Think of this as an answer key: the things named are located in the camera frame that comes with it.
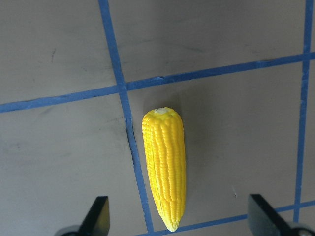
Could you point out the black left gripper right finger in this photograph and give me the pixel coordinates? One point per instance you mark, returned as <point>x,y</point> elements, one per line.
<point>263,220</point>

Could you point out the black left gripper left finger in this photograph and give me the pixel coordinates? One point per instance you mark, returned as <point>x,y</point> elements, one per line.
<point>95,223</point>

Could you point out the yellow corn cob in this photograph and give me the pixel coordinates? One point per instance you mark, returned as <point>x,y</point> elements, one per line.
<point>164,145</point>

